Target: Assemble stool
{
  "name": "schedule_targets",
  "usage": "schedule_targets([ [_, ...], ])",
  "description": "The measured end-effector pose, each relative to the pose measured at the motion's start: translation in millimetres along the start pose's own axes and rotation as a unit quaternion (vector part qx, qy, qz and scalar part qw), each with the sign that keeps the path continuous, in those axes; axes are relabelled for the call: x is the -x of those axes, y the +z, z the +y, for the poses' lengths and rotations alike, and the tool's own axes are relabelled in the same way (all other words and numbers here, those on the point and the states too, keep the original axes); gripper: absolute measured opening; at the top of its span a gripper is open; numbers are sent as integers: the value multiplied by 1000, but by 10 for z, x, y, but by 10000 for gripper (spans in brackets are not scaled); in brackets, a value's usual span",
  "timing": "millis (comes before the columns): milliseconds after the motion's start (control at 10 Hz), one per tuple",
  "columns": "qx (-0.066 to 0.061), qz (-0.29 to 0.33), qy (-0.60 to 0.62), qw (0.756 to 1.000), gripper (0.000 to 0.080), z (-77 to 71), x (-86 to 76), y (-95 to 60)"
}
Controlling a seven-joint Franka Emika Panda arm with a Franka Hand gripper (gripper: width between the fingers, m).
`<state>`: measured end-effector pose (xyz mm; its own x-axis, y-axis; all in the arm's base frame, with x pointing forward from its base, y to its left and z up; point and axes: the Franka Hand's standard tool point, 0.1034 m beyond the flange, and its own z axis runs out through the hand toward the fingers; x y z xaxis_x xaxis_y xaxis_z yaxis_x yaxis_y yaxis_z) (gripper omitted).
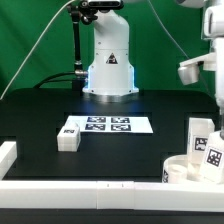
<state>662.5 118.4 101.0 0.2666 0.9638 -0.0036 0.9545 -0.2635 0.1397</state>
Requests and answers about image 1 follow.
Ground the white marker sheet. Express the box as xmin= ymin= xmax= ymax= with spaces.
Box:
xmin=65 ymin=116 xmax=153 ymax=134

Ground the white front fence rail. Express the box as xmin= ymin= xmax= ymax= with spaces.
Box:
xmin=0 ymin=181 xmax=224 ymax=212

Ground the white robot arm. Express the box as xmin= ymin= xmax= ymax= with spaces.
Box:
xmin=80 ymin=0 xmax=224 ymax=118

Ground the white fence rail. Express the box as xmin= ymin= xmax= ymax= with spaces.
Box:
xmin=0 ymin=141 xmax=17 ymax=181
xmin=0 ymin=181 xmax=224 ymax=212

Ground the white left fence rail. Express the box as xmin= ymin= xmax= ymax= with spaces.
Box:
xmin=0 ymin=141 xmax=17 ymax=181

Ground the white cable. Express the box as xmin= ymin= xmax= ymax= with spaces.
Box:
xmin=0 ymin=0 xmax=76 ymax=101

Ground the black cable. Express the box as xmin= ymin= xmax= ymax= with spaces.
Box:
xmin=33 ymin=71 xmax=90 ymax=90

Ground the black camera stand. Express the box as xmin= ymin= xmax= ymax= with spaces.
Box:
xmin=67 ymin=0 xmax=124 ymax=91

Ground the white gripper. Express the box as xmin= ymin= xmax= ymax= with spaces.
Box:
xmin=214 ymin=37 xmax=224 ymax=139

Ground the grey right cable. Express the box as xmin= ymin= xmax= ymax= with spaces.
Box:
xmin=146 ymin=0 xmax=214 ymax=98

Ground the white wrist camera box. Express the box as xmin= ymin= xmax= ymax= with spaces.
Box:
xmin=178 ymin=53 xmax=216 ymax=85

